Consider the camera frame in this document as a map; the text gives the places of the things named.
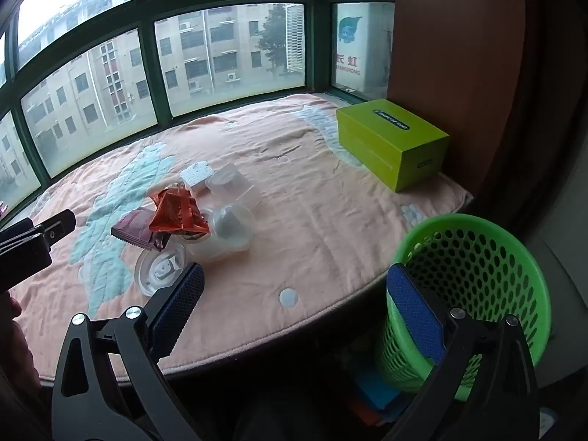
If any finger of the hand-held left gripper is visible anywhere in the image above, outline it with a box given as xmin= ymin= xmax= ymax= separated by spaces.
xmin=0 ymin=219 xmax=36 ymax=242
xmin=28 ymin=209 xmax=76 ymax=250

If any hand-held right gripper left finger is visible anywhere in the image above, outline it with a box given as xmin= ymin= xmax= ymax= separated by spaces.
xmin=51 ymin=262 xmax=207 ymax=441

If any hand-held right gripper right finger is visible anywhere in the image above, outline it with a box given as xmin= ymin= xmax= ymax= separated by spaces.
xmin=381 ymin=263 xmax=540 ymax=441

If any clear round plastic lid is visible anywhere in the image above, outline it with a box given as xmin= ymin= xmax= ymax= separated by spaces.
xmin=134 ymin=243 xmax=187 ymax=297

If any dark red snack wrapper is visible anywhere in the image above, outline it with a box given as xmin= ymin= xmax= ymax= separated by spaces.
xmin=111 ymin=209 xmax=161 ymax=251

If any green perforated plastic basket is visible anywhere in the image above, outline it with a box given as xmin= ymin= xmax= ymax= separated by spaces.
xmin=374 ymin=214 xmax=552 ymax=400

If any clear round plastic cup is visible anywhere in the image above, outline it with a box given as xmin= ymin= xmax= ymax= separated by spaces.
xmin=202 ymin=204 xmax=255 ymax=262

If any white foam block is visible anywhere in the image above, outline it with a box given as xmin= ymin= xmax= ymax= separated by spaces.
xmin=179 ymin=162 xmax=214 ymax=191

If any clear rectangular plastic container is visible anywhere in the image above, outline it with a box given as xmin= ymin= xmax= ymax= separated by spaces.
xmin=205 ymin=164 xmax=262 ymax=205

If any person's left hand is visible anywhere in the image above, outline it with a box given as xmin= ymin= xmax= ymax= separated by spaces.
xmin=0 ymin=294 xmax=44 ymax=380

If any blue object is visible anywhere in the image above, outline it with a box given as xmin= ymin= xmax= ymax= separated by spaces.
xmin=351 ymin=363 xmax=402 ymax=412

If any beige apartment building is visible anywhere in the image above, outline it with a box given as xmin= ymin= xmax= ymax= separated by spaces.
xmin=0 ymin=4 xmax=276 ymax=184

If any pink printed blanket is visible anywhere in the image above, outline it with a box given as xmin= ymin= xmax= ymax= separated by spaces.
xmin=9 ymin=93 xmax=474 ymax=377

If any lime green cardboard box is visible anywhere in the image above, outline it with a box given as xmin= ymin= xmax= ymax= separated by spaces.
xmin=336 ymin=98 xmax=450 ymax=193

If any brown wooden panel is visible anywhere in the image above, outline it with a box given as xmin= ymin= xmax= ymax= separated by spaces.
xmin=388 ymin=0 xmax=527 ymax=194

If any white printed air conditioner unit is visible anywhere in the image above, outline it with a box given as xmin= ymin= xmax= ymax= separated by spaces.
xmin=333 ymin=2 xmax=395 ymax=93

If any white louvred outdoor unit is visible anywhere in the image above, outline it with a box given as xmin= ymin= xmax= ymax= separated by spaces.
xmin=286 ymin=4 xmax=306 ymax=74

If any green window frame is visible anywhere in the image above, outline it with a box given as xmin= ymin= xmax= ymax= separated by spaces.
xmin=0 ymin=0 xmax=397 ymax=221

